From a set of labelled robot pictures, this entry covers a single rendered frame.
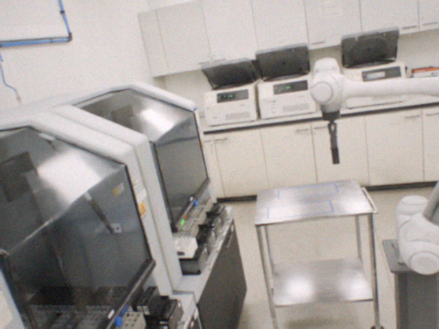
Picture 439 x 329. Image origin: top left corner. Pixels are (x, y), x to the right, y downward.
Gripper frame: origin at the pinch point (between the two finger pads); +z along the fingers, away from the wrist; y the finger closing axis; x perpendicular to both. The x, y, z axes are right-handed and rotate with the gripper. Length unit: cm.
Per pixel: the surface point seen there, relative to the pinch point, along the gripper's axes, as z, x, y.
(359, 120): 42, -30, 219
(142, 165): -14, 75, -29
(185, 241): 34, 74, -8
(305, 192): 38, 18, 49
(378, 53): -14, -57, 264
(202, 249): 39, 67, -7
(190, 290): 47, 68, -29
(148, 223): 8, 75, -36
